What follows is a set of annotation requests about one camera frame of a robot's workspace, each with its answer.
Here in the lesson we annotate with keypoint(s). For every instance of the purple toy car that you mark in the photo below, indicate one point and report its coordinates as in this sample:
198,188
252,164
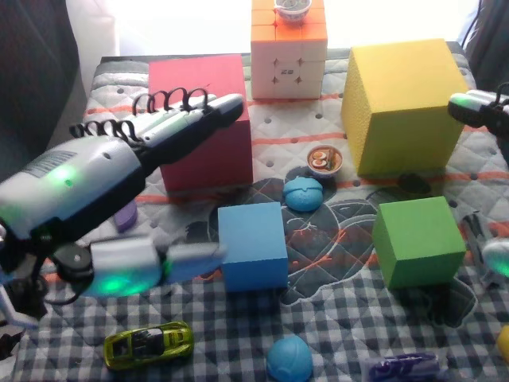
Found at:
401,368

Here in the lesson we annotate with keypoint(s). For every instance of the green toy car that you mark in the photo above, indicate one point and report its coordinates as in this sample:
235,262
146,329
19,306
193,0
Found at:
151,344

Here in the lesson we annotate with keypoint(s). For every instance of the yellow foam cube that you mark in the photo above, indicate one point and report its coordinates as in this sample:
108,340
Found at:
401,135

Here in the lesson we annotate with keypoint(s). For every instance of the yellow toy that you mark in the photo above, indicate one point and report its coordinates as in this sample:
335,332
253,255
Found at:
504,340

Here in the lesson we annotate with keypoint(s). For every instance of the purple toy piece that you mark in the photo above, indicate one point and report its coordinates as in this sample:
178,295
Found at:
127,219

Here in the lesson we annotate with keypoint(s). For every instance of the toy ramen bowl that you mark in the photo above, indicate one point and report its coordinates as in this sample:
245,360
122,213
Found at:
323,161

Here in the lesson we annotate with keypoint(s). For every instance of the grey printed quilt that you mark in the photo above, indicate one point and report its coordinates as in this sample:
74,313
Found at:
338,318

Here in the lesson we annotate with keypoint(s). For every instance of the blue toy half shell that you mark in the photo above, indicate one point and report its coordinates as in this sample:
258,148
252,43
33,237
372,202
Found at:
303,195

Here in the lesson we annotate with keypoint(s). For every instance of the red foam cube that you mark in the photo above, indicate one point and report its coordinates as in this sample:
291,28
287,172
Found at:
214,155

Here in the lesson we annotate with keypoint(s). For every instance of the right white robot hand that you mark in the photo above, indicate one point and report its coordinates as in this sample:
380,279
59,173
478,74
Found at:
467,104

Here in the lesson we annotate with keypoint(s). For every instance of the blue toy dome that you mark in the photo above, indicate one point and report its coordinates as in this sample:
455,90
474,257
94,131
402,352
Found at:
288,360

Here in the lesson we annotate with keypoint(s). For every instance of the small patterned toy bowl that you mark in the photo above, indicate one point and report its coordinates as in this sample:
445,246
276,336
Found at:
292,12

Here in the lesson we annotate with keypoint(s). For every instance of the blue foam cube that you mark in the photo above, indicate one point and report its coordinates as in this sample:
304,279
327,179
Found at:
254,242

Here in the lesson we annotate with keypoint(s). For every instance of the orange puzzle cube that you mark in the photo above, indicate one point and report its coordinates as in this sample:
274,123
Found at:
286,71

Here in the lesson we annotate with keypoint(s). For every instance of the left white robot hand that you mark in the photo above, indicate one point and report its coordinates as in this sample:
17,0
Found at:
79,183

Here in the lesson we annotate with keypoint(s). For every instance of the green foam cube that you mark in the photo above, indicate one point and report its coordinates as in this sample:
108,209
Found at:
417,242

